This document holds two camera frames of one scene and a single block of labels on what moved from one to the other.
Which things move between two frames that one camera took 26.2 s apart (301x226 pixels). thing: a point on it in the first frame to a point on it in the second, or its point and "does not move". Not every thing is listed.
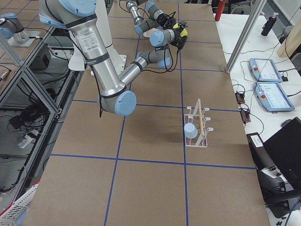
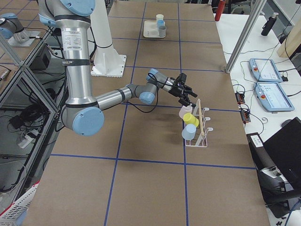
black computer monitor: (284, 148) does not move
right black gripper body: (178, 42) to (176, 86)
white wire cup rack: (197, 119) does not move
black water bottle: (269, 24) does not move
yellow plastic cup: (184, 32) to (189, 118)
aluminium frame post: (259, 7) does not move
